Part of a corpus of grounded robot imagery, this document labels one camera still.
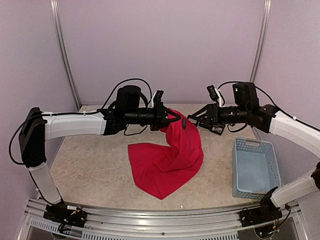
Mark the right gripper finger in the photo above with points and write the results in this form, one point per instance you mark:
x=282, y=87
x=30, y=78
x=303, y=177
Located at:
x=204, y=112
x=201, y=120

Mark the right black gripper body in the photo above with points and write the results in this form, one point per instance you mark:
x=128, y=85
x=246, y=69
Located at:
x=240, y=115

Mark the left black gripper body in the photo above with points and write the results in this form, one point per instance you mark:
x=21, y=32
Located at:
x=153, y=118

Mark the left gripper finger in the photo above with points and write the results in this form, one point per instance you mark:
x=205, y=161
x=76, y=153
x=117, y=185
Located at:
x=167, y=121
x=170, y=114

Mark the silver white brooch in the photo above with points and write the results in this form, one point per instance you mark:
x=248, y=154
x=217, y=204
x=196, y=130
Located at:
x=217, y=130

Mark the red t-shirt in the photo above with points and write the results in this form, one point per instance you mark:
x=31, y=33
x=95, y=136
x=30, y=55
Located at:
x=159, y=170

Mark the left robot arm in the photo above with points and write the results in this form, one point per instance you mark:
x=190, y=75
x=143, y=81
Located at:
x=40, y=127

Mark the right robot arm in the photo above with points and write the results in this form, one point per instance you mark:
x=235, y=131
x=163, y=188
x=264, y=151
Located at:
x=271, y=120

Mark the blue plastic basket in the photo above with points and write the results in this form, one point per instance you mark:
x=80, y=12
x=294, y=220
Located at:
x=255, y=168

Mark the black square frame middle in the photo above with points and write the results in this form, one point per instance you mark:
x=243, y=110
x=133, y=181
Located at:
x=205, y=125

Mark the black square frame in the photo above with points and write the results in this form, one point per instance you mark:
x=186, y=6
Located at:
x=217, y=125
x=205, y=125

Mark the black square frame right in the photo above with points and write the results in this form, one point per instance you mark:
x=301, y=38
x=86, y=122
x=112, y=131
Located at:
x=217, y=125

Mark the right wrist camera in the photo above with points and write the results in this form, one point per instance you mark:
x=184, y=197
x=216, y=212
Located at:
x=245, y=92

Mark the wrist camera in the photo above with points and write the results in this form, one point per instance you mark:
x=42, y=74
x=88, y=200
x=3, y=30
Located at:
x=245, y=92
x=128, y=98

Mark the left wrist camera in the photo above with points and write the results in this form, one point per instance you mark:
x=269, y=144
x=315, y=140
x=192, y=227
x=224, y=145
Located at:
x=128, y=98

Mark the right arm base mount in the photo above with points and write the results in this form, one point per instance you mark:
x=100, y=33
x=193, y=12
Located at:
x=260, y=216

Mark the right aluminium corner post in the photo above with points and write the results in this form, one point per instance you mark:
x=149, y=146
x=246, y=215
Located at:
x=261, y=40

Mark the aluminium corner post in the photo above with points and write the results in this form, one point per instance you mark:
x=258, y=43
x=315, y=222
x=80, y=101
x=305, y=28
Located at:
x=261, y=40
x=55, y=11

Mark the aluminium front rail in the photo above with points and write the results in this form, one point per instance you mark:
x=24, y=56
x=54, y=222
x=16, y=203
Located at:
x=238, y=222

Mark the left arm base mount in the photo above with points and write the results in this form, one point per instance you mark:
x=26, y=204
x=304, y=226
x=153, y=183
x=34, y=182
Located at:
x=66, y=214

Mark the left aluminium corner post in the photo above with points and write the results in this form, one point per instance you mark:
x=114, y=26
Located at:
x=55, y=11

